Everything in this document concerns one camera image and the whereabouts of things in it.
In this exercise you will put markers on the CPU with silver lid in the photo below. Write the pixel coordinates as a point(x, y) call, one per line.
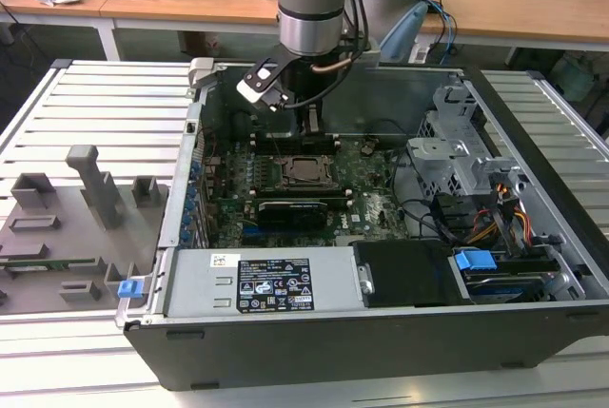
point(309, 170)

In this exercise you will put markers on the CPU socket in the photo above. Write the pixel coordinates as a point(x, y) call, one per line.
point(281, 185)

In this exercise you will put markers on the blue expansion slot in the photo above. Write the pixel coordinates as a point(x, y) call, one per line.
point(254, 238)

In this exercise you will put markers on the black plastic bay cover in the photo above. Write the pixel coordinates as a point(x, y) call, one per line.
point(404, 275)

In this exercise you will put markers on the round coin battery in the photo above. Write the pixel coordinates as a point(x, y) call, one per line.
point(367, 147)

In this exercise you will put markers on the small white box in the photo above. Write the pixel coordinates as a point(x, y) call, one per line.
point(419, 52)

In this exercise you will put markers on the black graphics card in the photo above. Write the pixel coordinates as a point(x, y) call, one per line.
point(292, 215)

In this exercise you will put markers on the green motherboard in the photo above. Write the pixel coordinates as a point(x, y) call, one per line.
point(371, 208)

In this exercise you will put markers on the silver chipset heatsink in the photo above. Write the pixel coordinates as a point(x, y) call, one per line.
point(375, 210)

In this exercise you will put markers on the silver metal drive cage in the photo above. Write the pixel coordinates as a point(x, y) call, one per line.
point(442, 161)

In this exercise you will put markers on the grey power supply unit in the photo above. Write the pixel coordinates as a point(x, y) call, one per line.
point(200, 284)

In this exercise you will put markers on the blue disk carrier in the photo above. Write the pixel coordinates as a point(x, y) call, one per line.
point(473, 263)

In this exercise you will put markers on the black open PC case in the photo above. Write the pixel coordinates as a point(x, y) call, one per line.
point(333, 346)

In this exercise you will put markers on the green bag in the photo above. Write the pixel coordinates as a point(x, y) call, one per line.
point(573, 77)

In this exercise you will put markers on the blue case latch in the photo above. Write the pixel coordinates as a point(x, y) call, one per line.
point(129, 290)

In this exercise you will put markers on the hard disk with blue label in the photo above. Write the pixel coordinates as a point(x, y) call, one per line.
point(504, 291)

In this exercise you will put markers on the grey parts rack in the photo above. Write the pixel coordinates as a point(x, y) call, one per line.
point(57, 237)

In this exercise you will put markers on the green RAM stick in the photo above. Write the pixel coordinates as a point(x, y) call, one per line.
point(71, 263)

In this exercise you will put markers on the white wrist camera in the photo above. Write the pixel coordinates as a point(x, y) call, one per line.
point(259, 77)

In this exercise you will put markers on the black disk bay bracket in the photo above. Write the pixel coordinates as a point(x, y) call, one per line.
point(454, 215)

